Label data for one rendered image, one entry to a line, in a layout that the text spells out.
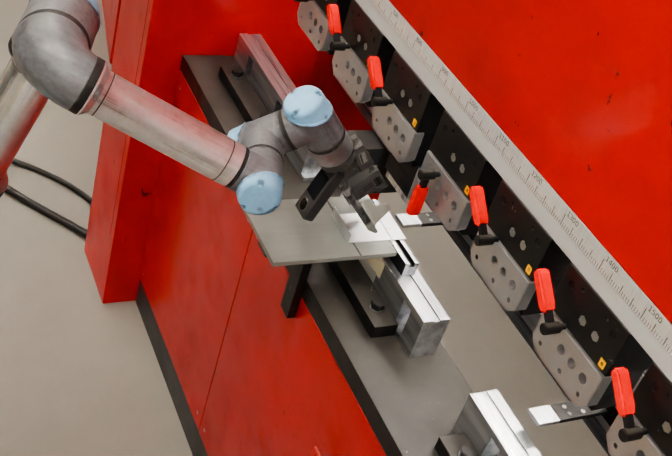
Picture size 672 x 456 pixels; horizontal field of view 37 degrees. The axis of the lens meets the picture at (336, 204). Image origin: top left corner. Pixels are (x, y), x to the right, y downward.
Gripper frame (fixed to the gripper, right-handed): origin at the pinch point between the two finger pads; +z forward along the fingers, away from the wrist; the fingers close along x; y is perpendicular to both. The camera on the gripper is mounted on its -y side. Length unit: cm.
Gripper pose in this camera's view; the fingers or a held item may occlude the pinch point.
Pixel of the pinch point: (364, 220)
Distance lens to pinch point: 199.9
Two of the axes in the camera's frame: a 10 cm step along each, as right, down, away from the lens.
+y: 8.4, -5.4, -0.1
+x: -3.9, -6.2, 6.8
